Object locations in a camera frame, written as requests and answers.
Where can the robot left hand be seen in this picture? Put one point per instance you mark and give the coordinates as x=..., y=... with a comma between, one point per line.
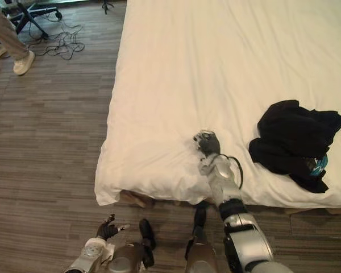
x=107, y=228

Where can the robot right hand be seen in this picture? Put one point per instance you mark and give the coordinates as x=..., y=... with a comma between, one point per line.
x=208, y=143

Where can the white bed duvet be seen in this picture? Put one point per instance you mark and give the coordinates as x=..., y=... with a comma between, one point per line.
x=216, y=85

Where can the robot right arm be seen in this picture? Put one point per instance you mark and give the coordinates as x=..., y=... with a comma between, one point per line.
x=233, y=210

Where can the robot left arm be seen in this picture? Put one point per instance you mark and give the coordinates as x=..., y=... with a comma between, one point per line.
x=88, y=254

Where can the robot left leg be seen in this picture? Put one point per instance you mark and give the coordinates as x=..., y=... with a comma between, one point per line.
x=136, y=250

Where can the robot leg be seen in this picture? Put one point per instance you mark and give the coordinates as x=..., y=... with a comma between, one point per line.
x=136, y=250
x=200, y=244

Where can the black crumpled garment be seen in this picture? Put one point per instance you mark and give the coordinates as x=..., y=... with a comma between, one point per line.
x=295, y=142

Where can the robot right leg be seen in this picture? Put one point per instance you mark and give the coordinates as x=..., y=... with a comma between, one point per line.
x=200, y=244

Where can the black tripod stand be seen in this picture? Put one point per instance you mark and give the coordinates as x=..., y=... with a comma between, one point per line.
x=105, y=5

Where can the person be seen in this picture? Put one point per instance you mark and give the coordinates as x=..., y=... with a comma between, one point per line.
x=10, y=42

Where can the black office chair base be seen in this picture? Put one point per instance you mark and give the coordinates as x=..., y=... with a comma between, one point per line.
x=31, y=17

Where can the wooden bed frame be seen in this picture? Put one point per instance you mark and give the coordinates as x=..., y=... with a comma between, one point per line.
x=139, y=199

